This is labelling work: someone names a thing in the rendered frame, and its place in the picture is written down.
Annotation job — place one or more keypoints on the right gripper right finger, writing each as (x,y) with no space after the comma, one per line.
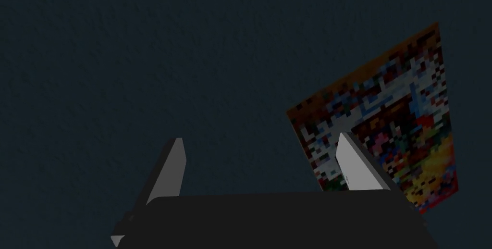
(355,170)

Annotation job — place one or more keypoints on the colourful book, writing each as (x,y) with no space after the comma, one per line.
(407,110)

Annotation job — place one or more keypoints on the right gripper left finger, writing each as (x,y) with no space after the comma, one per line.
(169,172)

